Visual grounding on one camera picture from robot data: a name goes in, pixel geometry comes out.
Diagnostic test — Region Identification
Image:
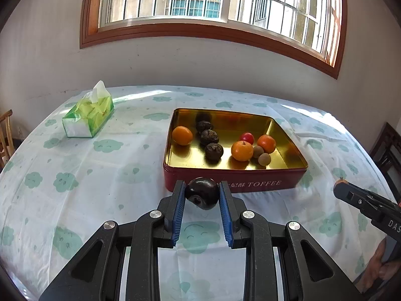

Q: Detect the small dark round fruit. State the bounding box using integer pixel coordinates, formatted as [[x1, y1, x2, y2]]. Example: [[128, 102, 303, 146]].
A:
[[184, 177, 220, 210]]

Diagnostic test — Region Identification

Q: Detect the orange mandarin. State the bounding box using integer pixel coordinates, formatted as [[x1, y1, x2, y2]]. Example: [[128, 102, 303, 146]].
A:
[[231, 141, 253, 162], [256, 134, 276, 154]]

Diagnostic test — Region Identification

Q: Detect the red cherry tomato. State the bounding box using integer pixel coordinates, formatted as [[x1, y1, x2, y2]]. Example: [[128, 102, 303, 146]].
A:
[[239, 132, 254, 145]]

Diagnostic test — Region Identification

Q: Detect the oval orange kumquat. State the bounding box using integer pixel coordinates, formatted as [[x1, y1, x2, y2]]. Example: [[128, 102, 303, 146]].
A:
[[172, 126, 194, 146]]

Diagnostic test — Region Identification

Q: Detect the person's hand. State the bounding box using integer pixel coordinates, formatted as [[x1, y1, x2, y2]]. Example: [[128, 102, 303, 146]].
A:
[[355, 237, 400, 293]]

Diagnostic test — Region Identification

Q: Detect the dark wooden chair right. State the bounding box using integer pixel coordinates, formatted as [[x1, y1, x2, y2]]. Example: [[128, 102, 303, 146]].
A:
[[370, 122, 400, 204]]

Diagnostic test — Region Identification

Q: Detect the white cloud pattern tablecloth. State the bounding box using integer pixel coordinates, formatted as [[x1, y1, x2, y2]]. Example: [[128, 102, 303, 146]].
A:
[[1, 86, 393, 300]]

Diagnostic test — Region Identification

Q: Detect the red gold toffee tin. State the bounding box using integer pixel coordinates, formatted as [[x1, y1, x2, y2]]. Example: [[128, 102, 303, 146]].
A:
[[163, 108, 308, 192]]

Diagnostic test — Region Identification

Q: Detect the wooden chair left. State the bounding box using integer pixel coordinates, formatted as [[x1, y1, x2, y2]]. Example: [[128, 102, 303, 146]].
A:
[[0, 109, 15, 170]]

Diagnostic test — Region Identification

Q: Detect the green tissue pack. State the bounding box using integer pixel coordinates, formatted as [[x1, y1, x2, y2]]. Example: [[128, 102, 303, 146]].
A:
[[62, 80, 114, 138]]

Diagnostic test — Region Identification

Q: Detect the wooden framed window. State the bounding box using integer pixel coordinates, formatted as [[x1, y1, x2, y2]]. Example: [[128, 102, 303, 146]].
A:
[[79, 0, 347, 78]]

